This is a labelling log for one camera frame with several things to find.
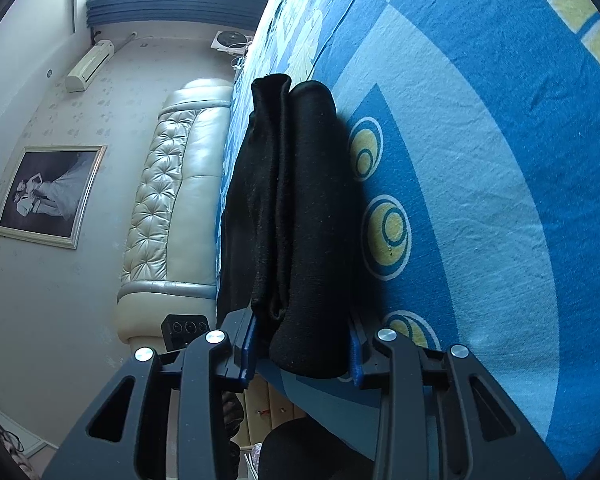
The small white fan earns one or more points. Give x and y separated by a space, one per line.
227 42

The framed wall photo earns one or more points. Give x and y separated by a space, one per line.
50 195

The person's leg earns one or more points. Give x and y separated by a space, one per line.
315 452

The wooden bed frame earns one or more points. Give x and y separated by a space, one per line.
275 410

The white wall air conditioner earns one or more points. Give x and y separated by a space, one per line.
90 66

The black pants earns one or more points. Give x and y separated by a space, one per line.
305 210

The blue patterned bed sheet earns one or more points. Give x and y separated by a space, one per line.
480 185

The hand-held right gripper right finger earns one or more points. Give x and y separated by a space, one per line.
356 360

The blue curtain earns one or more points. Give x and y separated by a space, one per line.
180 10

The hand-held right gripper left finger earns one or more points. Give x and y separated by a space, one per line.
250 340

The cream tufted leather headboard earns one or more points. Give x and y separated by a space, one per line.
180 200

